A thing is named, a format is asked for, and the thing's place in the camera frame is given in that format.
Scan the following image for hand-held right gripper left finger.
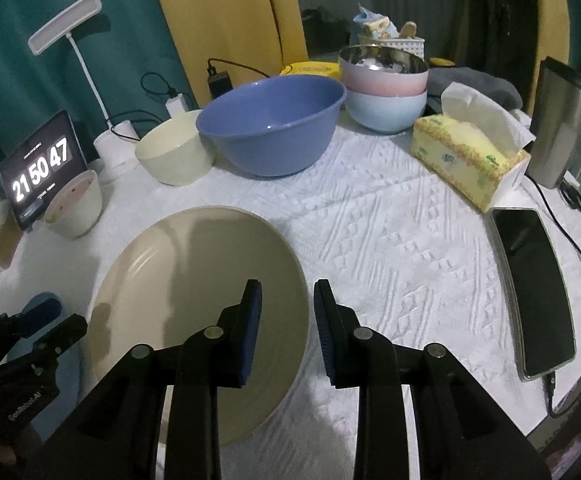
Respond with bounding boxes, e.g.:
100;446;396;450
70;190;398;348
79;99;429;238
25;278;264;480

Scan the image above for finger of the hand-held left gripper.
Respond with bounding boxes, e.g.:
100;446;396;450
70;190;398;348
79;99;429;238
18;313;88;362
0;298;64;339

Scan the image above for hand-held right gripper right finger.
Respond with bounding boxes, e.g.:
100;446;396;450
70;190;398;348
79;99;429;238
313;278;553;480

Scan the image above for beige plate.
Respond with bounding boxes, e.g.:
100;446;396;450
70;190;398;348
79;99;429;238
88;206;311;447

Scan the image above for small white bowl pink inside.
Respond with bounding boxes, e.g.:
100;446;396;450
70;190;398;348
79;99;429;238
44;170;104;239

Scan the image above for cream bowl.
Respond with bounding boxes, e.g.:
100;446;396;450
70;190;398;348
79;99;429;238
135;109;214;187

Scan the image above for large blue bowl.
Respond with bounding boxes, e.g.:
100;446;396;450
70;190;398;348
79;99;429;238
196;76;347;177

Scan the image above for person's left hand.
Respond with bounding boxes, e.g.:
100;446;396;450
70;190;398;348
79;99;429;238
0;422;46;478

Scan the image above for brown cardboard box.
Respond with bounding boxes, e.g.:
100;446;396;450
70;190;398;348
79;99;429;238
0;225;26;271

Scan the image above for white textured tablecloth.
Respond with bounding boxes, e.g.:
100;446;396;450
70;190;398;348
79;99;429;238
0;105;581;480

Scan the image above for tablet showing clock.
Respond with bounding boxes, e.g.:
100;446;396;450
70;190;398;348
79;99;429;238
0;110;88;231

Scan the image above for black smartphone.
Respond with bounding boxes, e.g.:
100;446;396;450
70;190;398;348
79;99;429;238
487;207;577;383

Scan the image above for yellow tissue box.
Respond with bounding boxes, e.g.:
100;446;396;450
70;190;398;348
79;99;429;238
411;82;533;212

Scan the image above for light blue bowl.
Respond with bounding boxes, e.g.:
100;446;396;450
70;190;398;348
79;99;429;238
345;87;427;134

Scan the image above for teal curtain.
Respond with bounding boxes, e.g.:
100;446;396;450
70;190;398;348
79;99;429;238
0;0;191;191

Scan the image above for white charger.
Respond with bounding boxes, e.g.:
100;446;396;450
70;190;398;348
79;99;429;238
165;92;188;117

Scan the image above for black charger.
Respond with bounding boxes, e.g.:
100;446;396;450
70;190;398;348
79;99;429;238
207;72;234;101

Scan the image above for pink steel-lined bowl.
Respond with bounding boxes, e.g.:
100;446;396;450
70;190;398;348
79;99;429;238
339;45;429;97

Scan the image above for yellow packet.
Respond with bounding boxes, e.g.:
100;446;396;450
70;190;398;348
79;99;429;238
279;61;342;80

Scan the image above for black scissors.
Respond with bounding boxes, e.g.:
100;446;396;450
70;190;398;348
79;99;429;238
560;180;581;211

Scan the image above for grey cloth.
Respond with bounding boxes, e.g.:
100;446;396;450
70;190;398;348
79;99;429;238
425;67;523;113

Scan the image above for white basket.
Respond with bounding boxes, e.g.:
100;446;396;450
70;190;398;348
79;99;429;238
357;35;426;58

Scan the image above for white desk lamp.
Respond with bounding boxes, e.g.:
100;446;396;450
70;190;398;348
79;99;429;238
28;0;141;181

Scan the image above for steel tumbler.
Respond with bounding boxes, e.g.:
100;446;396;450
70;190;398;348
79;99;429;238
527;56;581;189

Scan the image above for blue snack packet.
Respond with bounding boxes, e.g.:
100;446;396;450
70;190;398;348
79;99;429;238
353;4;396;38

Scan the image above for yellow curtain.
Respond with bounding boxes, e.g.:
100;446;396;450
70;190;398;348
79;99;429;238
530;0;571;116
148;0;311;111

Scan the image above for black lamp cable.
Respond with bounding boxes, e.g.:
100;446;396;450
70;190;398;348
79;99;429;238
110;119;156;141

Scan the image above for black charger cable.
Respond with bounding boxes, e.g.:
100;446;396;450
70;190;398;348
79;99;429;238
140;72;176;98
207;57;261;81

